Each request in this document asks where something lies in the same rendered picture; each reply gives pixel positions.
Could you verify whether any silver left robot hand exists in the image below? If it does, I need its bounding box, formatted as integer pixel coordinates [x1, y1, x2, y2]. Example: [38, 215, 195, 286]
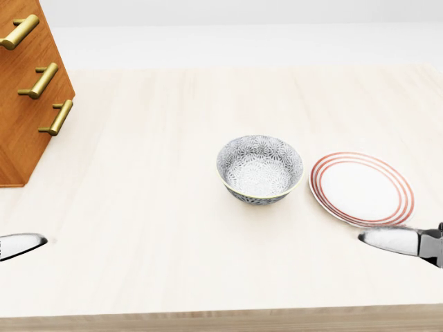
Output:
[0, 233, 48, 262]

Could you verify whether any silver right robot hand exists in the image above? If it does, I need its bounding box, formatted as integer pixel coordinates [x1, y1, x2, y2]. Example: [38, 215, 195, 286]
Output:
[357, 221, 443, 269]

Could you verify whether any wooden cabinet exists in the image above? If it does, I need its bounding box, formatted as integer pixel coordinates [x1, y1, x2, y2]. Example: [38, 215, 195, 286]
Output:
[0, 0, 76, 188]

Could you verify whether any grey patterned bowl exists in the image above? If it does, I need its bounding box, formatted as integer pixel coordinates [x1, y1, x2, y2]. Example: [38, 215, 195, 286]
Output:
[216, 134, 305, 207]

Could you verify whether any white plate with red rings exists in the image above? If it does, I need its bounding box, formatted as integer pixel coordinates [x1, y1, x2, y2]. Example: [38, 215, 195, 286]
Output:
[308, 151, 415, 229]

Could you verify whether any small brass drawer handle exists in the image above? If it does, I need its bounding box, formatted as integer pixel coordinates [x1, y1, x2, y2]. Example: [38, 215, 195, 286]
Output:
[37, 99, 74, 137]

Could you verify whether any medium brass drawer handle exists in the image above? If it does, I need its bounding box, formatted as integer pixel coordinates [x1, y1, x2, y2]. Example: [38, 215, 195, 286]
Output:
[17, 62, 60, 100]

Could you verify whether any large brass drawer handle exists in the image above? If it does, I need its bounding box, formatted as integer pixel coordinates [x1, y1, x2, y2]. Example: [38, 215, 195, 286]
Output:
[0, 14, 40, 51]

